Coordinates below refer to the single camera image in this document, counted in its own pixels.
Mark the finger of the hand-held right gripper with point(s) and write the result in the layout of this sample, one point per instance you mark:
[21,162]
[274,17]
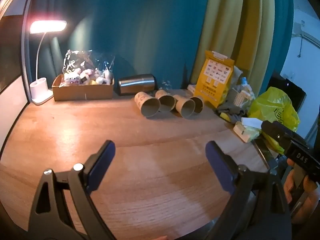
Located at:
[275,128]

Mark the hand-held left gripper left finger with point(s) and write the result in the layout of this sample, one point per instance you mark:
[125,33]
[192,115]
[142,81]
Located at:
[102,165]

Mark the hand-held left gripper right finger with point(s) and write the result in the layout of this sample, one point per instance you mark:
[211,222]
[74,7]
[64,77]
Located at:
[220,170]

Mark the printed brown paper cup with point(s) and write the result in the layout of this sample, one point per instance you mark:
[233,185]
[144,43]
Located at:
[147,106]

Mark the person's right hand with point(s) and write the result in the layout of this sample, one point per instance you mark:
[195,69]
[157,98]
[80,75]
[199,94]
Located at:
[311,192]

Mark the yellow plastic bag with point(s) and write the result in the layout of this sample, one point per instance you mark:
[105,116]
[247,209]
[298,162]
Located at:
[272,105]

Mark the tissue pack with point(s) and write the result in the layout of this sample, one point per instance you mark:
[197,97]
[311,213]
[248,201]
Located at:
[247,130]

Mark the white plastic basket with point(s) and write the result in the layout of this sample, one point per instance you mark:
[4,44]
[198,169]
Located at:
[242,97]

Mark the grey work gloves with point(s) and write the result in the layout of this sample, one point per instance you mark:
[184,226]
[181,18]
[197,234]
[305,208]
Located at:
[231,111]

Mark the clear plastic bottle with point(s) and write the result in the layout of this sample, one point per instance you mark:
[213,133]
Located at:
[244,82]

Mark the brown cardboard box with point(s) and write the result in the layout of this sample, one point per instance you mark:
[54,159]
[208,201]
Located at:
[82,92]

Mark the yellow printed paper package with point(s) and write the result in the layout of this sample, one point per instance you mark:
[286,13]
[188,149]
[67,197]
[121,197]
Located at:
[213,80]

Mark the small white box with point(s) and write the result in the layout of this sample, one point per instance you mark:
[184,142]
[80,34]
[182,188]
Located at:
[192,88]

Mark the stainless steel tumbler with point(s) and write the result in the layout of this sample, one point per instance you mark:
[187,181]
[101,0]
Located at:
[136,83]

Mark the teal curtain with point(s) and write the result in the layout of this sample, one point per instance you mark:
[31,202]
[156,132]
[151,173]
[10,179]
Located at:
[281,37]
[137,30]

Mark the clear bag of sweets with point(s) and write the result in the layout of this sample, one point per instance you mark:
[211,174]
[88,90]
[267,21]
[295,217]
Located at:
[82,72]

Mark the crumpled clear plastic wrap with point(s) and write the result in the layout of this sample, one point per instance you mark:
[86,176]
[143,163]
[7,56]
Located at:
[167,85]

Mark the white desk lamp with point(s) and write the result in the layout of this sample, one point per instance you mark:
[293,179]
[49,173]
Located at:
[40,85]

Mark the yellow curtain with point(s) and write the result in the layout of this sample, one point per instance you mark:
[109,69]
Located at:
[232,25]

